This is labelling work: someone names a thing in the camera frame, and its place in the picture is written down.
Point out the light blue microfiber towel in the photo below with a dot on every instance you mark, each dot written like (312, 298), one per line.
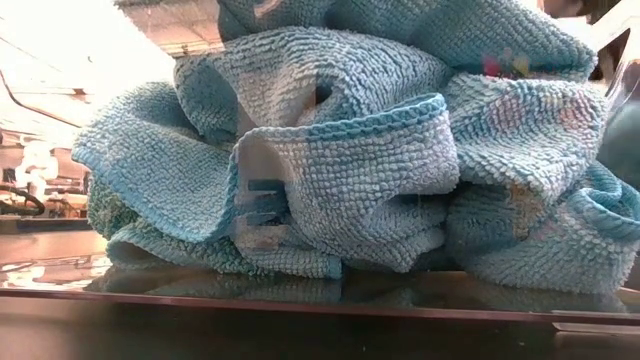
(350, 165)

